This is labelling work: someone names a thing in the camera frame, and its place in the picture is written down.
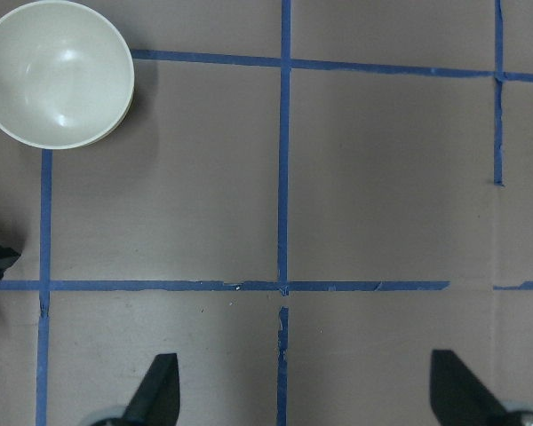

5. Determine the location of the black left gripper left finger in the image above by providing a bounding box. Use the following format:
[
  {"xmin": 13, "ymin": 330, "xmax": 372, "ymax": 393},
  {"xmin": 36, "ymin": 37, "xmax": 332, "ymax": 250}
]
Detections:
[{"xmin": 121, "ymin": 353, "xmax": 179, "ymax": 426}]

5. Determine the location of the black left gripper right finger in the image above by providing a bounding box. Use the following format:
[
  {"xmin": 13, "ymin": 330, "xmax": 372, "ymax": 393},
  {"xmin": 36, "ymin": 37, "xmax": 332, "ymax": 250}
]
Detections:
[{"xmin": 430, "ymin": 350, "xmax": 508, "ymax": 425}]

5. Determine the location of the small cream bowl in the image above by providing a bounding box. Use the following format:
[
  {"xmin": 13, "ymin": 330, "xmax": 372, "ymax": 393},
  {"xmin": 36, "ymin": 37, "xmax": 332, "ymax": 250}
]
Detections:
[{"xmin": 0, "ymin": 1, "xmax": 135, "ymax": 150}]

